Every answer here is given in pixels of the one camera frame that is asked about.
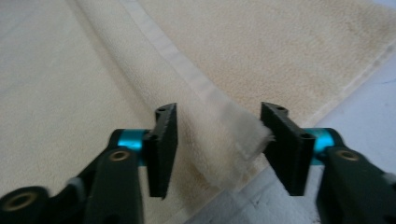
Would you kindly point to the cream terry towel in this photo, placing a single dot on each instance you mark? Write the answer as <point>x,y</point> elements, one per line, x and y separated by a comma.
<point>93,77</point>

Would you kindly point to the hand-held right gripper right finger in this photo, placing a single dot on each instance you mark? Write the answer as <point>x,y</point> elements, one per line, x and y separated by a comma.
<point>289,155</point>

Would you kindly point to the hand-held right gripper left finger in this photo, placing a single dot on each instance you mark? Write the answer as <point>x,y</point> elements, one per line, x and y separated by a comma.
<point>162,155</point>

